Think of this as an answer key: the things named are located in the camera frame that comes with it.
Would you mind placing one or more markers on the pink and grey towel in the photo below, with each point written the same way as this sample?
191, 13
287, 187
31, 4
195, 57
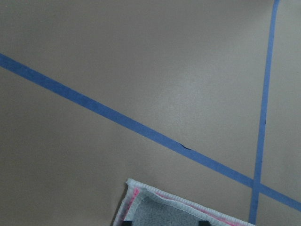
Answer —
145, 205

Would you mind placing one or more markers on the blue tape line lengthwise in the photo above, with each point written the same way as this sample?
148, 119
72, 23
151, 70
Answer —
94, 106

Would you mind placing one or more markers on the blue tape line crosswise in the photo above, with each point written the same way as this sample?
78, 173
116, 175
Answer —
263, 116

